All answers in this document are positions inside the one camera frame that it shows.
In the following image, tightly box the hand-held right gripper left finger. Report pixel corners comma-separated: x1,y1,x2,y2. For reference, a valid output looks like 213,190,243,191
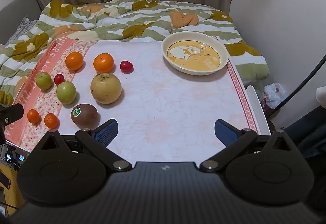
40,119,133,172

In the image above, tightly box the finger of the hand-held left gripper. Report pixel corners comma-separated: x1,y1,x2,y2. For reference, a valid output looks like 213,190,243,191
0,104,25,128

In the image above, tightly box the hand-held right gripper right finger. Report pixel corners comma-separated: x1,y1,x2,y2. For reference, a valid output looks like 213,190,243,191
200,119,293,172

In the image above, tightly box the small tangerine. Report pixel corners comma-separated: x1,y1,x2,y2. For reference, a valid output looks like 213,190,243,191
27,109,41,125
44,113,59,129

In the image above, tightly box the brown kiwi with green sticker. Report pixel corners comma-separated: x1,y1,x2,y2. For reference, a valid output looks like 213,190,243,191
70,103,98,128

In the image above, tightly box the large yellow pear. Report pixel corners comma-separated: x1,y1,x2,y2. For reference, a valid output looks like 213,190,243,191
90,73,122,105

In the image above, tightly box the small green apple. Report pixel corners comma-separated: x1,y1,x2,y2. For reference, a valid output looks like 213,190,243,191
36,72,52,90

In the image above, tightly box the large green apple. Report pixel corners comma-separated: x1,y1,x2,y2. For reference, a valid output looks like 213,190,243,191
56,81,77,105

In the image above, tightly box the cream cartoon print plate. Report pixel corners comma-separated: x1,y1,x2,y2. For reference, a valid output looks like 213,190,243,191
162,32,229,76

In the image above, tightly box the white curved panel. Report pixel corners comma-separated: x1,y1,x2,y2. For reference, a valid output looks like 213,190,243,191
245,85,271,136

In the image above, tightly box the white plastic bag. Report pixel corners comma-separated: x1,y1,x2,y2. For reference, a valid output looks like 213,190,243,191
263,83,286,110

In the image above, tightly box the pink patterned tablecloth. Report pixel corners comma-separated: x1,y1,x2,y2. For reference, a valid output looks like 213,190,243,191
5,35,272,163

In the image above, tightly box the orange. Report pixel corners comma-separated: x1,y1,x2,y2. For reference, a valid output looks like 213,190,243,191
93,53,114,73
65,52,84,71

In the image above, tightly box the yellow wooden object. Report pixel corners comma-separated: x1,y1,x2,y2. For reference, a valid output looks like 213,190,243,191
0,163,26,217

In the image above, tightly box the grey patterned pillow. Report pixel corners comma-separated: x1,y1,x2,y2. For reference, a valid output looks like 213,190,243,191
6,15,39,45

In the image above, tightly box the grey headboard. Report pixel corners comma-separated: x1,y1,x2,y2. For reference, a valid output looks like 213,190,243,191
0,0,42,46

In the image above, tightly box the green striped floral blanket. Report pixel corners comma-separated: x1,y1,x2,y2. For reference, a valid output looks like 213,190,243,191
0,0,270,107

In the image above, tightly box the black cable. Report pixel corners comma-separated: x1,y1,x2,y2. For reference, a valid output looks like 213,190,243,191
276,54,326,110

